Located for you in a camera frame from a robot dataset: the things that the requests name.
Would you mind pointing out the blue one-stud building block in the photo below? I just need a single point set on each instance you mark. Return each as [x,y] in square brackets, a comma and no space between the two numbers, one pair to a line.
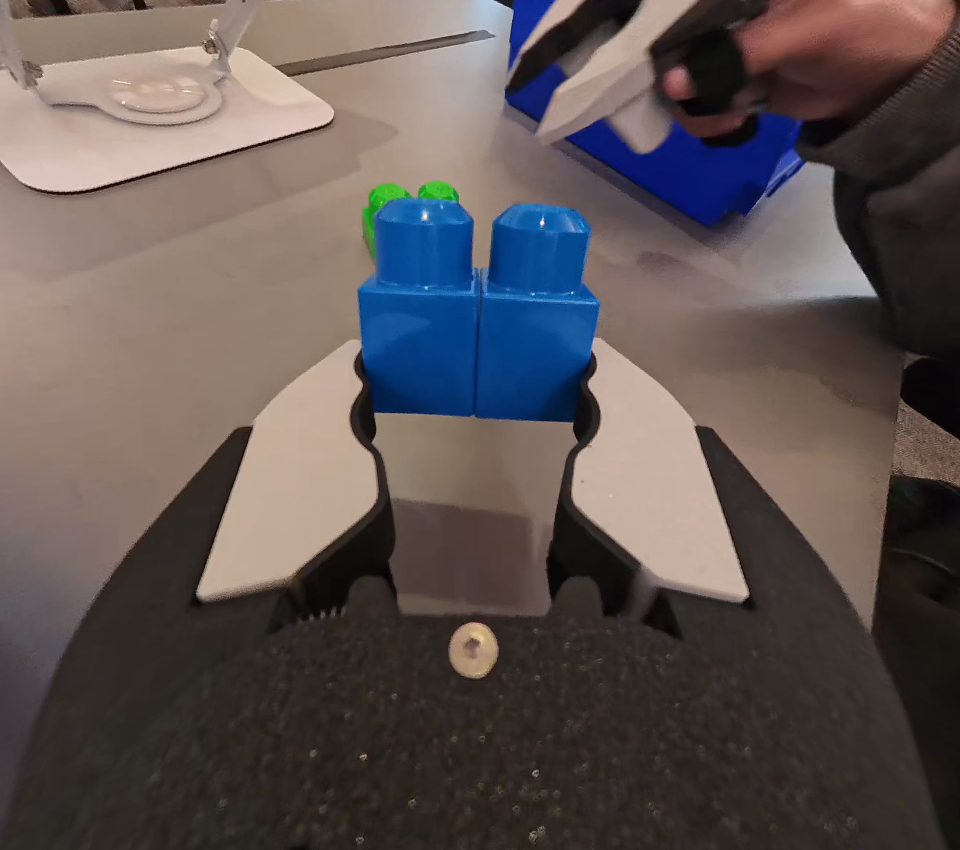
[536,348]
[420,340]

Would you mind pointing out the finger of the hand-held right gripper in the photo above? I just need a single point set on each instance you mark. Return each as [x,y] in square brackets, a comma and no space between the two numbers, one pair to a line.
[615,78]
[585,10]

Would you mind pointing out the person's right forearm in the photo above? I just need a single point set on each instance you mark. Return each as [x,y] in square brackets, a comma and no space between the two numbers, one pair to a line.
[900,190]

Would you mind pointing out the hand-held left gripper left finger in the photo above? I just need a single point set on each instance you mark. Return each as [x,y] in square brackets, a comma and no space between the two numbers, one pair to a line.
[300,490]

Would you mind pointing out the white document stand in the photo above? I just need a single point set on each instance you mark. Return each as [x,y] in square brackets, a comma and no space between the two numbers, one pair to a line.
[150,138]

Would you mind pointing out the person's right hand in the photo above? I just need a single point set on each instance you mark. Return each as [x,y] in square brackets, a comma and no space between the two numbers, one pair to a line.
[847,33]

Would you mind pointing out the blue plastic bin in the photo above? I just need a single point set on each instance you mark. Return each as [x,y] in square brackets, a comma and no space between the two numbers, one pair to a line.
[675,168]

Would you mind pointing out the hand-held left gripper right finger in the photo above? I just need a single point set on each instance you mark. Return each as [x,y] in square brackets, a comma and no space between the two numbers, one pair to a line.
[660,490]

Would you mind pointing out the green two-stud building block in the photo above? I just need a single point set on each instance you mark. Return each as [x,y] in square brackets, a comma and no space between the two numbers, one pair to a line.
[386,196]

